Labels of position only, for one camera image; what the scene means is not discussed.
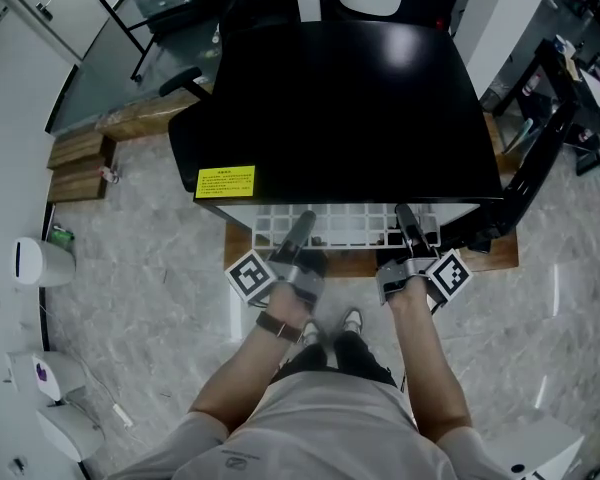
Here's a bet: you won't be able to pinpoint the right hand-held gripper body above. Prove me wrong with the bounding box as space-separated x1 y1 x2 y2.
374 247 474 309

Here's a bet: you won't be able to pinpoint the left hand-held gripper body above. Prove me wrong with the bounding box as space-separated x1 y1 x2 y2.
224 247 329 312

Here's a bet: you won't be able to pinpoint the white wire fridge shelf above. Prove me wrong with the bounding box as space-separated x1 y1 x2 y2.
252 202 442 249

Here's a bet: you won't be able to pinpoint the black mini fridge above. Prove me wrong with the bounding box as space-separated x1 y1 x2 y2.
194 20 580 255

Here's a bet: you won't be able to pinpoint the person's right forearm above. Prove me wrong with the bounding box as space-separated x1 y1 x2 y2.
387 281 474 442

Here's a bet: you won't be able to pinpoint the person's left forearm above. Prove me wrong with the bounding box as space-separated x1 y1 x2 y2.
188 317 307 442

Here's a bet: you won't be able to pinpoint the person's left hand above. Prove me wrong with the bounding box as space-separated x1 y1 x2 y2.
265 282 312 327

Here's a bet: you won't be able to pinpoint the dark wrist watch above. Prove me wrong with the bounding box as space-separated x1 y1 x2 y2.
255 311 305 344

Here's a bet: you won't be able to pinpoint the person's left shoe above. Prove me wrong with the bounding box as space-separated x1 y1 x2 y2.
299 319 322 350

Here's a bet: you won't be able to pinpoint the person's shoe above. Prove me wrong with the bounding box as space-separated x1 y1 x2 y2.
338 307 365 338
299 319 322 350

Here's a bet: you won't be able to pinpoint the person's right shoe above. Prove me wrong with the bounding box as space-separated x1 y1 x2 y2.
338 307 365 338

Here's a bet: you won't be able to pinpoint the wooden table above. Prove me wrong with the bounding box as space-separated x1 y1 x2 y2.
223 112 521 277

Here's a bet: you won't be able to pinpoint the person's black trousers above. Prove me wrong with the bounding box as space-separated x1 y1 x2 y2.
273 329 399 390

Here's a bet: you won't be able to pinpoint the black office chair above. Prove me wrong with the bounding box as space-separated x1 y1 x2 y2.
158 0 247 195

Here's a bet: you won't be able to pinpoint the person's light grey shirt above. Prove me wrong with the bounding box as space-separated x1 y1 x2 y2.
109 369 512 480

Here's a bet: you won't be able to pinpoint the black side table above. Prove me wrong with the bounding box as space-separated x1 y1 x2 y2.
491 36 600 177

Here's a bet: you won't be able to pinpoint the white panel with black marks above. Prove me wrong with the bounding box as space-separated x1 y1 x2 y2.
479 409 587 480

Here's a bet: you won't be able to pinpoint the whiteboard on black stand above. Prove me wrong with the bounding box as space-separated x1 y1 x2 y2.
76 0 289 83

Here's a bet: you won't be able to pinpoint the white power strip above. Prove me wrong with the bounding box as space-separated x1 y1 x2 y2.
111 402 135 429

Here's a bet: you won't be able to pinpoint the wooden steps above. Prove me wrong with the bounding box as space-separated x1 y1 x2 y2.
46 129 119 205

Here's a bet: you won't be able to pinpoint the white cylindrical bin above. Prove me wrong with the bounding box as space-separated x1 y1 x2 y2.
11 236 77 289

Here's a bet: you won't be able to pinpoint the white device with purple sticker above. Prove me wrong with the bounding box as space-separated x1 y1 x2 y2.
3 349 87 403

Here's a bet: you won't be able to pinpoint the plain white device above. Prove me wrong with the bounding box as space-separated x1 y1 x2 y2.
33 401 107 463

